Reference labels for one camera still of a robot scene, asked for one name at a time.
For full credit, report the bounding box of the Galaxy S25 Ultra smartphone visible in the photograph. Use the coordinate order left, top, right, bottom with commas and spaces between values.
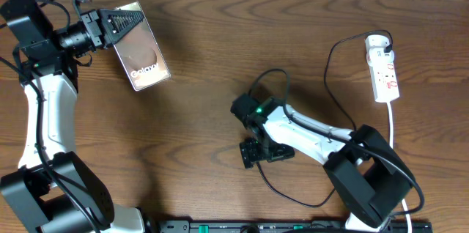
114, 1, 171, 91

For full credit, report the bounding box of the black USB charging cable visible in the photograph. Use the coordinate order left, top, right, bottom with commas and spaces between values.
254, 29, 394, 209

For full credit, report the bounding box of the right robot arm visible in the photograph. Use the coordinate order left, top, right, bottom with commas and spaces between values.
230, 94, 415, 232

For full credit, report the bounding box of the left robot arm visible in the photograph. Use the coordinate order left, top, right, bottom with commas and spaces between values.
1, 0, 157, 232

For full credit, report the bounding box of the white USB charger adapter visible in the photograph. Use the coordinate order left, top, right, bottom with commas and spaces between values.
365, 34, 392, 53

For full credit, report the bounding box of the white power strip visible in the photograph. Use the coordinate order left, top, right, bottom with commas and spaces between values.
366, 48, 399, 103

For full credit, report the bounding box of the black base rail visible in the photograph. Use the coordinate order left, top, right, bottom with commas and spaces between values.
159, 219, 433, 233

